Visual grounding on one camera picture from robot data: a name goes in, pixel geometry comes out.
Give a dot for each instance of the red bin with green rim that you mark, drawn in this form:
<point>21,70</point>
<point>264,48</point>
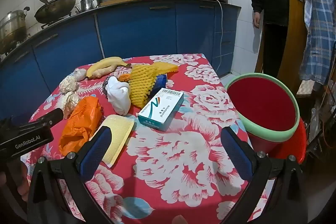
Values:
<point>260,103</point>

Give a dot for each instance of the large yellow foam net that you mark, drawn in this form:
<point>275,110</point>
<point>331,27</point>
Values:
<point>140,87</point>

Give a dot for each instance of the orange knotted cloth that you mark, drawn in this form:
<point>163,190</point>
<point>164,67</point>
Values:
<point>124,78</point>

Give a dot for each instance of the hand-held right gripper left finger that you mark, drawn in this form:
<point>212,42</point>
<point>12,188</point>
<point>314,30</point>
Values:
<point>97,150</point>

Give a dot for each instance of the wooden door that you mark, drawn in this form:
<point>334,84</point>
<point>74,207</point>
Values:
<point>294,29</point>

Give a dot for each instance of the blue plaid shirt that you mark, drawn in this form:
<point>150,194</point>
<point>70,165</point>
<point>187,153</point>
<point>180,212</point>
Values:
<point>317,29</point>

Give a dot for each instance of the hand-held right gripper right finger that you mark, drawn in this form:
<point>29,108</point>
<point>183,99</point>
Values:
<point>236,153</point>

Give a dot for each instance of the orange plastic bag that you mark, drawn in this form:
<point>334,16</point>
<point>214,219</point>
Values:
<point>81,121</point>

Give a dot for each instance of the red floral tablecloth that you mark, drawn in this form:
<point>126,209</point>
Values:
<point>162,161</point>

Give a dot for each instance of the yellow knitted cloth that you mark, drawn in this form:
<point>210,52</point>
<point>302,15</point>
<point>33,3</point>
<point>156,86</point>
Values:
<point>168,67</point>

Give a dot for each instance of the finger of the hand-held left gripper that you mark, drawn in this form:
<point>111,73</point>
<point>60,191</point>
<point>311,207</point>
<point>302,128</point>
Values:
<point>52,115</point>

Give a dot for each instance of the large steel pot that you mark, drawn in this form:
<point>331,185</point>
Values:
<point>11,29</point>

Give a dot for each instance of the ginger root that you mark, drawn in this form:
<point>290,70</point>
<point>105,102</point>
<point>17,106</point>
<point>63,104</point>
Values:
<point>106,72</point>

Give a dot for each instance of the blue cloth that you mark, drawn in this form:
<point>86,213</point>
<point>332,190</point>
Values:
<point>160,81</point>

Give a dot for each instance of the knotted white sock bundle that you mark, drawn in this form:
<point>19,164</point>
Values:
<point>119,98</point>

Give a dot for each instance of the small steel kettle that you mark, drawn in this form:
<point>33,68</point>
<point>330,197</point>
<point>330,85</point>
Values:
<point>86,3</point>

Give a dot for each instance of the white and teal medicine box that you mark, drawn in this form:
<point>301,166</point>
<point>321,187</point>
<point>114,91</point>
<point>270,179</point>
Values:
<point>160,111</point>

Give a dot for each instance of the dark wok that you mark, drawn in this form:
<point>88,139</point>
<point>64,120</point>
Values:
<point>56,7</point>

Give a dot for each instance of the wooden door frame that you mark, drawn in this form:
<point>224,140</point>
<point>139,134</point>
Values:
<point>259,56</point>

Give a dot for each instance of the pale yellow foam sheet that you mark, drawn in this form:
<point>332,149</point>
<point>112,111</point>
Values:
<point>119,129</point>

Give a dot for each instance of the white paper ball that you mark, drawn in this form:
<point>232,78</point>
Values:
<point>68,84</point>
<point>69,103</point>

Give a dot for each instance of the blue kitchen cabinet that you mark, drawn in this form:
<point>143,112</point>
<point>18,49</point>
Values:
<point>136,29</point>

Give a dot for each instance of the garlic bulb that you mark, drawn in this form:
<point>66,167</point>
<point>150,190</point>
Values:
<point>79,74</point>

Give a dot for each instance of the yellow banana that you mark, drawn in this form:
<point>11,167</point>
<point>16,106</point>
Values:
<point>105,64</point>

